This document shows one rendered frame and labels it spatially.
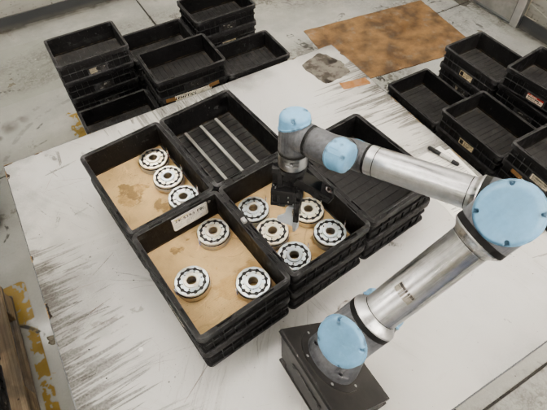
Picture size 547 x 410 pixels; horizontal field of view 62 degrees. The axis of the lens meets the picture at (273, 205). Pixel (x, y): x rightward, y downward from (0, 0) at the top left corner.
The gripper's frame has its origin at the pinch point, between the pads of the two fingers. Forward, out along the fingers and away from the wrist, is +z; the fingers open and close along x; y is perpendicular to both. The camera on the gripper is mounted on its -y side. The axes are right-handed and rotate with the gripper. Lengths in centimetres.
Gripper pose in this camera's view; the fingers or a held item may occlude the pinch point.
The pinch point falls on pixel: (297, 220)
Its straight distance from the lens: 128.5
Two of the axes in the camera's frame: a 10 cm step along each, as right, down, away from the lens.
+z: 0.0, 7.1, 7.0
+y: -9.9, -1.1, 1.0
